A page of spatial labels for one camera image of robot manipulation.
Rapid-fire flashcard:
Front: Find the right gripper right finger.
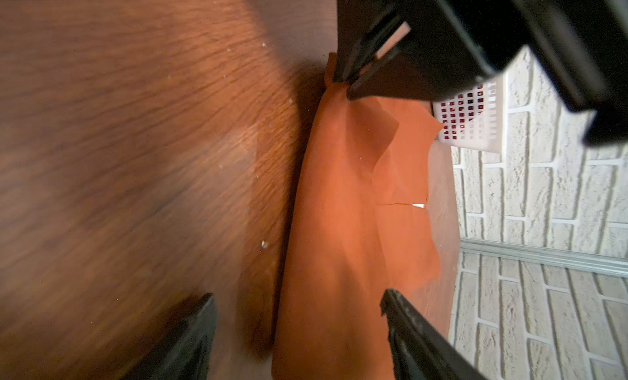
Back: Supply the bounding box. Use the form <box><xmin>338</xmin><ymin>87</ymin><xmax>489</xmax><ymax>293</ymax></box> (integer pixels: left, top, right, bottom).
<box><xmin>380</xmin><ymin>289</ymin><xmax>485</xmax><ymax>380</ymax></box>

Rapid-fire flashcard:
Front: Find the white plastic basket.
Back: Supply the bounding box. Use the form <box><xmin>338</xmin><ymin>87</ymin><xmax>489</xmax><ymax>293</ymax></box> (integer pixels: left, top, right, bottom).
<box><xmin>432</xmin><ymin>76</ymin><xmax>506</xmax><ymax>154</ymax></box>

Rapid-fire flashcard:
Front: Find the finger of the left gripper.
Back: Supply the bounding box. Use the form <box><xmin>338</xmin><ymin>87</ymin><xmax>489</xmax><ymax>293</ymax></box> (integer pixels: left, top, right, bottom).
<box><xmin>335</xmin><ymin>0</ymin><xmax>404</xmax><ymax>82</ymax></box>

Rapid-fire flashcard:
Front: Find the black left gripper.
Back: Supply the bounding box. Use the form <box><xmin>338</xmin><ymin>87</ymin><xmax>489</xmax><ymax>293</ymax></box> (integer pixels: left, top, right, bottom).
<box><xmin>348</xmin><ymin>0</ymin><xmax>627</xmax><ymax>147</ymax></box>

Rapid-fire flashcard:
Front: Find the orange brown skirt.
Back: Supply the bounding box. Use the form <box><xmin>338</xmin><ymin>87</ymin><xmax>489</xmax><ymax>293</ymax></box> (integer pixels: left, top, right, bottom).
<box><xmin>271</xmin><ymin>54</ymin><xmax>442</xmax><ymax>379</ymax></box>

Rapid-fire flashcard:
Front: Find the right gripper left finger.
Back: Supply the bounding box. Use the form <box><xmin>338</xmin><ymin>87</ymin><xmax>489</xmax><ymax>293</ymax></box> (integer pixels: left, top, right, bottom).
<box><xmin>123</xmin><ymin>293</ymin><xmax>218</xmax><ymax>380</ymax></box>

